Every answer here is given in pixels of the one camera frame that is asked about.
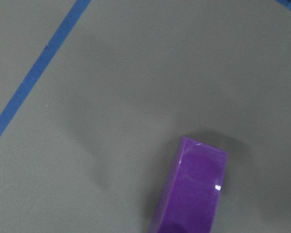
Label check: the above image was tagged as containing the purple block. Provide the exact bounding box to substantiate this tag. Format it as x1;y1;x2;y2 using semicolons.
148;136;227;233

